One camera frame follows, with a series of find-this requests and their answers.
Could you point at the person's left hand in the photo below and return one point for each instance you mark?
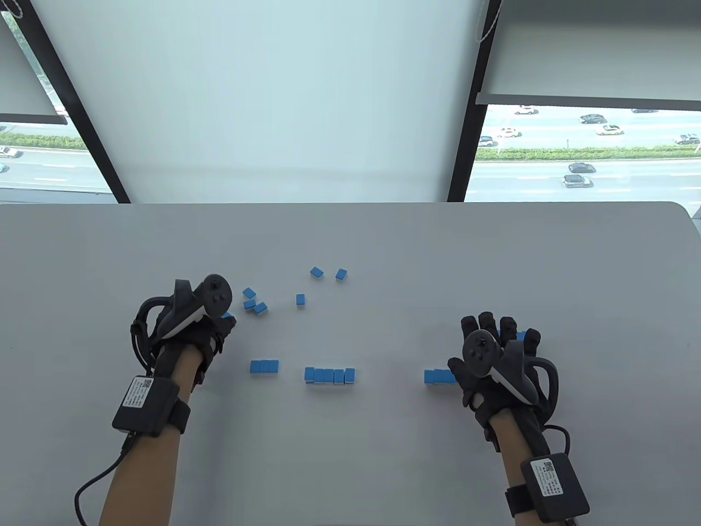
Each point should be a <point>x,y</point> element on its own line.
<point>211,339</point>

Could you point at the person's right hand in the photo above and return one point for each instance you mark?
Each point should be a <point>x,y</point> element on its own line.
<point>479,394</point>

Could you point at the blue mahjong tiles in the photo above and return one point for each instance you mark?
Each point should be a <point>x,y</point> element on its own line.
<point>249,293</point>

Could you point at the person's right forearm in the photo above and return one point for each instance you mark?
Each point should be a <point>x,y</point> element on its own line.
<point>510,445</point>

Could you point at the person's left forearm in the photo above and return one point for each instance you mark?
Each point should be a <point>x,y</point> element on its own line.
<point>148,471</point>

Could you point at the black and white hand controller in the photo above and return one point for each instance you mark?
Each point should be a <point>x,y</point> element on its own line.
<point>479,350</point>
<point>216,296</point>

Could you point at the wide white roller blind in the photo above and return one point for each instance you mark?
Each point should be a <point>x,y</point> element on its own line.
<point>274,98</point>

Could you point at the green roadside hedge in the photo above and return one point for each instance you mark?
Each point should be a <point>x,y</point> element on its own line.
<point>575,153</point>
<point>33,141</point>

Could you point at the grey roller blind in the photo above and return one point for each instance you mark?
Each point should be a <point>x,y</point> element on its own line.
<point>16,93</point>
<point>591,49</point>

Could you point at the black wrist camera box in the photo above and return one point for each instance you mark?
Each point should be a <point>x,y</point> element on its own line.
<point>556,487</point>
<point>148,405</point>

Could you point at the black window frame post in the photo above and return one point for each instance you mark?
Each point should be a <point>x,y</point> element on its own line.
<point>76,109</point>
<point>471,120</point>

